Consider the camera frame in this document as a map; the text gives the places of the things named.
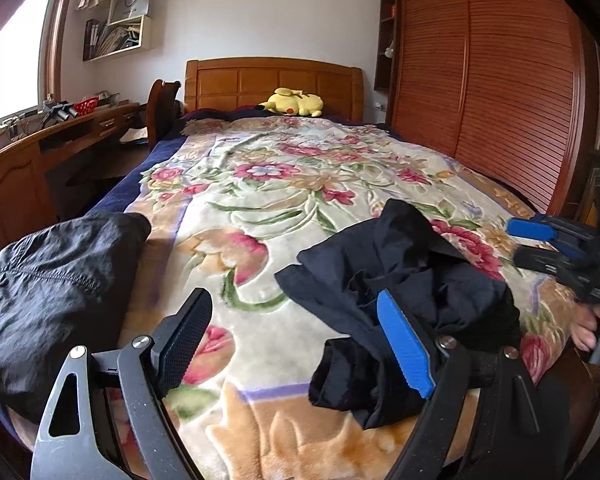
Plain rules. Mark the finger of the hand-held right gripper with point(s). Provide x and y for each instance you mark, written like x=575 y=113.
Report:
x=540 y=261
x=530 y=229

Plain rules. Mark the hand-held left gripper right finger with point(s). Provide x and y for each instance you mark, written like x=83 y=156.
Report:
x=405 y=345

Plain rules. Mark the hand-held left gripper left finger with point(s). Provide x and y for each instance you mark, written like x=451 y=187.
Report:
x=185 y=340

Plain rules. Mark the navy blue jacket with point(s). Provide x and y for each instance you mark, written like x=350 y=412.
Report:
x=360 y=270

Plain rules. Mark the person's right hand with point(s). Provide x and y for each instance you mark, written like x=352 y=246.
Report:
x=585 y=327

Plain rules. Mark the dark grey garment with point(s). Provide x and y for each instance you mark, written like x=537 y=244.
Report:
x=55 y=285

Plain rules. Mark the wooden slatted wardrobe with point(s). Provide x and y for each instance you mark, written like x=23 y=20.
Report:
x=505 y=75

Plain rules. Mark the floral blanket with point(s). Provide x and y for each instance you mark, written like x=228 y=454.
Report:
x=280 y=195

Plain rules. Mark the open wooden side shelf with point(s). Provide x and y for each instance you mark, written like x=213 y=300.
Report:
x=384 y=70

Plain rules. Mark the small white hanging figure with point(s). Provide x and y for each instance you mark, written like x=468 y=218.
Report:
x=389 y=50

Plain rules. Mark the wooden desk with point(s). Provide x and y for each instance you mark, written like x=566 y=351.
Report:
x=10 y=190

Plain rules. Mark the wooden chair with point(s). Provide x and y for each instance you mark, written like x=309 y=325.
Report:
x=162 y=105

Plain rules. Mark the red basket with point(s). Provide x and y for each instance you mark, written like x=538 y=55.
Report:
x=86 y=107

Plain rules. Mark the yellow plush toy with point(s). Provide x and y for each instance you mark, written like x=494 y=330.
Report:
x=295 y=104

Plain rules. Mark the black gadget on stand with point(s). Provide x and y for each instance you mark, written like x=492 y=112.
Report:
x=57 y=111

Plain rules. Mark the wooden bed headboard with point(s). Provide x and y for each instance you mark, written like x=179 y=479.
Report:
x=250 y=82

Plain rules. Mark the stack of magazines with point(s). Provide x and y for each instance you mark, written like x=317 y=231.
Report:
x=117 y=40

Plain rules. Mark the dark binders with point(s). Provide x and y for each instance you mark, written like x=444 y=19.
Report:
x=91 y=40

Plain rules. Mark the window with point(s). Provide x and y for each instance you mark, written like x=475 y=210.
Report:
x=15 y=55

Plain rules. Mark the white paper bag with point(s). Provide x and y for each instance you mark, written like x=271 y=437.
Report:
x=129 y=7

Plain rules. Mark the white wall shelf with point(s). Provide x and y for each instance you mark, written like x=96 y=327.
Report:
x=145 y=35

